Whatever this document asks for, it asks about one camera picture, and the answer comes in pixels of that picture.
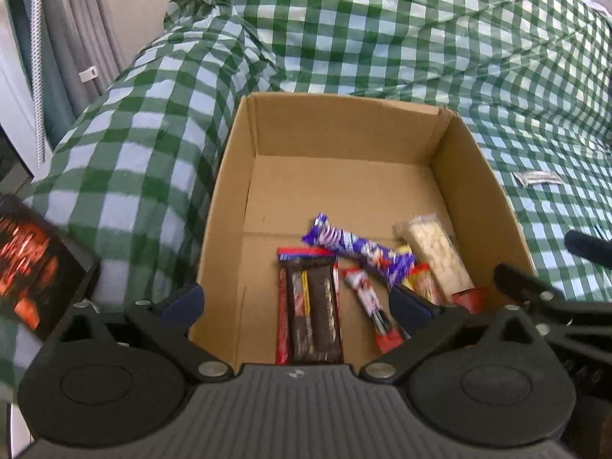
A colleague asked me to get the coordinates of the grey curtain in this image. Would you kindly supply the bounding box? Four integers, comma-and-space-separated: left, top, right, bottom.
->
41, 0, 126, 122

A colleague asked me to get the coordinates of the purple snack packet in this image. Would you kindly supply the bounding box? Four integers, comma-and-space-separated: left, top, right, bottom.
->
301, 213, 417, 290

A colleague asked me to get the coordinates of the small red wrapper packet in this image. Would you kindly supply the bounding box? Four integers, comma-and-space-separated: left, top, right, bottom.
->
452, 287, 488, 315

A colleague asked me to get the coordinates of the brown cardboard box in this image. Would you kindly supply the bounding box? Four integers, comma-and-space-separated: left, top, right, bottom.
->
189, 92, 539, 369

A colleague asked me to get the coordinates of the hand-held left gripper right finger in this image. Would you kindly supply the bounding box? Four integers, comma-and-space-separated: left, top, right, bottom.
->
360, 284, 547, 386

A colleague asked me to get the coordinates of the green white checked tablecloth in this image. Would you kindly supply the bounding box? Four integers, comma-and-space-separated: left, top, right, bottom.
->
0, 0, 612, 393

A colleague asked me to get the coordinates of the red white snack stick packet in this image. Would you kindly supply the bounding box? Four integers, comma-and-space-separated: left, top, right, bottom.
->
342, 268, 406, 352

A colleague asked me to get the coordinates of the dark brown chocolate bar packet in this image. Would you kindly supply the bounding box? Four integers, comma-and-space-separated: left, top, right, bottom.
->
287, 256, 345, 363

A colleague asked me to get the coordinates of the beige snack bar clear wrapper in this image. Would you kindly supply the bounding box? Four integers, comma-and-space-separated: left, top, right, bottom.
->
393, 214, 474, 298

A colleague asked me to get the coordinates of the black white striped cord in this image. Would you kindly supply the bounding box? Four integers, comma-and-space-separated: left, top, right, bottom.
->
28, 0, 47, 164

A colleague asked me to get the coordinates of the dark orange-printed package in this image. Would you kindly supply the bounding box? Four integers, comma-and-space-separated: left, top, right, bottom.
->
0, 194, 100, 341

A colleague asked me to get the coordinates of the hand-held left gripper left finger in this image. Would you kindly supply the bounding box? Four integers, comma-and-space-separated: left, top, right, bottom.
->
62, 283, 236, 384

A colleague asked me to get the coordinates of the yellow red snack packet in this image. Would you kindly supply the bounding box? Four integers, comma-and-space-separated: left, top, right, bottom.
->
399, 246, 446, 308

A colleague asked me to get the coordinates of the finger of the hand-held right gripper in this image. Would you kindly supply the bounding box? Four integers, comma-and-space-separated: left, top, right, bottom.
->
492, 262, 566, 306
563, 229, 612, 269

